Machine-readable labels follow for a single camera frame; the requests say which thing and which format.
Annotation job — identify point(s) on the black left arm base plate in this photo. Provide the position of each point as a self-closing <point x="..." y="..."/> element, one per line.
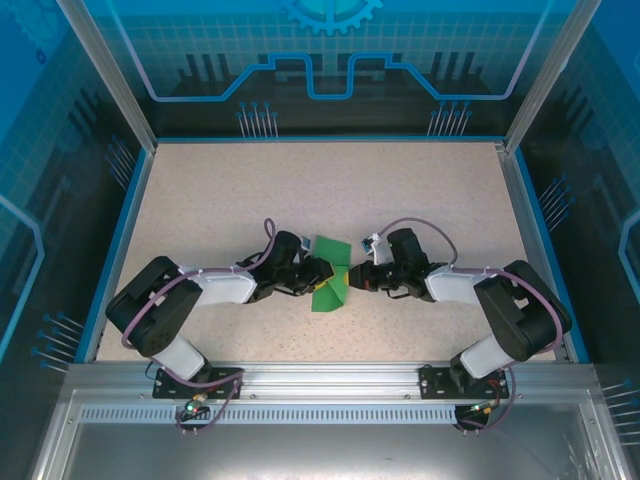
<point x="227" y="382"/>

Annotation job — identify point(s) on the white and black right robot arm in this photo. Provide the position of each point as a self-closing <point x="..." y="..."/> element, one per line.
<point x="450" y="287"/>

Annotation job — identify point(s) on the aluminium side rail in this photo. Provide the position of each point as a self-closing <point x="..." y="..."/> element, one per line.
<point x="532" y="240"/>
<point x="123" y="250"/>

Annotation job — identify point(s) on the green paper sheet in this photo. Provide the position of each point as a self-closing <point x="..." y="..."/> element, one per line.
<point x="330" y="300"/>

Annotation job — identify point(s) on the aluminium frame post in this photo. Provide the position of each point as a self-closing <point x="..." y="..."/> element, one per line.
<point x="116" y="85"/>
<point x="550" y="75"/>

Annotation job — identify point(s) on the steel bottom panel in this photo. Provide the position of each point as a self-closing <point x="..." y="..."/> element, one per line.
<point x="325" y="450"/>

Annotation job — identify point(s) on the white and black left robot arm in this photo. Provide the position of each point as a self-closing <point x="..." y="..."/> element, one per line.
<point x="225" y="287"/>

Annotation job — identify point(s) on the aluminium front rail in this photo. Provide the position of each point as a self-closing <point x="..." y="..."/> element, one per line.
<point x="325" y="380"/>

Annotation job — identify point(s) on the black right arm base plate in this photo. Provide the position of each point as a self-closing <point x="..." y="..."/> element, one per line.
<point x="431" y="382"/>

